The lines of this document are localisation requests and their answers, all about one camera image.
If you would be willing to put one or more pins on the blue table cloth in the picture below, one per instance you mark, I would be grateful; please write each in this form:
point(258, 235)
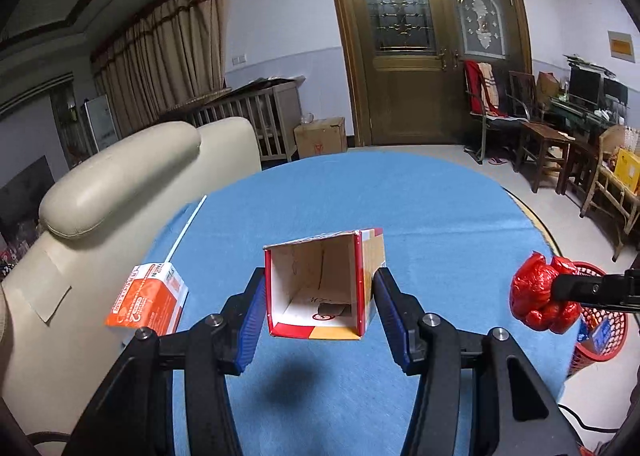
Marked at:
point(450, 236)

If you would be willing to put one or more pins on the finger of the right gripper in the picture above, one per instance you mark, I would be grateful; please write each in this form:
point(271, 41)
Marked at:
point(612, 292)

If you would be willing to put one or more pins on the dark wooden stool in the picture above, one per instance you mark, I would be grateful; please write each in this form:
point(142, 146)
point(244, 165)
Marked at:
point(540, 145)

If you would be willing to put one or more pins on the wooden crib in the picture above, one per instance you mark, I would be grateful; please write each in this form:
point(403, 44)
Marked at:
point(271, 105)

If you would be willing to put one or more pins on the blue toothpaste box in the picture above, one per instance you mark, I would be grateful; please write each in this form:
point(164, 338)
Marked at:
point(595, 333)

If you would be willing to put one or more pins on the glass desk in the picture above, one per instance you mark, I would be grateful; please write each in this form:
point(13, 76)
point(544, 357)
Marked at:
point(585, 119)

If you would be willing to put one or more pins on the brown paper bag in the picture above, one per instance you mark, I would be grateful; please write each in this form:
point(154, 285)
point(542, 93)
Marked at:
point(547, 87)

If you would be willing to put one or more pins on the small red yellow box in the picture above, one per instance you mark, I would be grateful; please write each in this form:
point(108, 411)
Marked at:
point(321, 287)

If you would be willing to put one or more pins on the beige curtain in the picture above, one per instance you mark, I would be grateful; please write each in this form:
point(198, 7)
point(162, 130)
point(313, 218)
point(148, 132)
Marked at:
point(166, 54)

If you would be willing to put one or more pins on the red plastic bag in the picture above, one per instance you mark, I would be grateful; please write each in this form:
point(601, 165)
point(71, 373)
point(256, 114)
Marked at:
point(530, 295)

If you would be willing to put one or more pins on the white straw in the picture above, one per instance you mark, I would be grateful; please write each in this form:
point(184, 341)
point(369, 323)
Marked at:
point(184, 229)

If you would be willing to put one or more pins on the yellow box on chair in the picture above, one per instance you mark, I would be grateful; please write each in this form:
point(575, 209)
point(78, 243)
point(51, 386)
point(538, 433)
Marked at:
point(627, 169)

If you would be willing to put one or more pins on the white board by curtain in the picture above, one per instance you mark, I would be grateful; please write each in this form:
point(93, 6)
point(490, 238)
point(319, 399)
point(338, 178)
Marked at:
point(101, 122)

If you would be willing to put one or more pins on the metal chair with red cloth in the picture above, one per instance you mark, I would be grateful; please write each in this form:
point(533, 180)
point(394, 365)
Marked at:
point(483, 100)

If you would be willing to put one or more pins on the orange white box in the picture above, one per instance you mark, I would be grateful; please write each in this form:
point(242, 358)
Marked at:
point(153, 296)

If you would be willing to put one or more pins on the computer monitor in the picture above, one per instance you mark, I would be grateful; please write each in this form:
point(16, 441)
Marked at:
point(595, 89)

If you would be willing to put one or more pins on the cream leather sofa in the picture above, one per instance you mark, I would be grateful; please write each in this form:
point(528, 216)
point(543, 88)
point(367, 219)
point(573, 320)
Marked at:
point(98, 223)

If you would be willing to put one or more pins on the cardboard box by wall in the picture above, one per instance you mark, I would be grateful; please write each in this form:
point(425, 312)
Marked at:
point(321, 137)

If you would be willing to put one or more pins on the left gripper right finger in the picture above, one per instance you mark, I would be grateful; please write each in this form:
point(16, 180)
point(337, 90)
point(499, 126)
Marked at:
point(401, 315)

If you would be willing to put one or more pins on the bamboo chair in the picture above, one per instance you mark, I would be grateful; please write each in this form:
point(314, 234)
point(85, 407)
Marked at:
point(608, 193)

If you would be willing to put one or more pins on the red plastic mesh basket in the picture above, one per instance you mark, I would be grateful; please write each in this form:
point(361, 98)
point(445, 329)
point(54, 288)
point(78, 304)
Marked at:
point(581, 357)

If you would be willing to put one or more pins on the wooden double door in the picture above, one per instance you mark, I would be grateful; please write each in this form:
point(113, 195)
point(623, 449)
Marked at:
point(404, 63)

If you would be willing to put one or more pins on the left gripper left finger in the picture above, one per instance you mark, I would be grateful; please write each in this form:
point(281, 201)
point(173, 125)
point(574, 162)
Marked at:
point(244, 313)

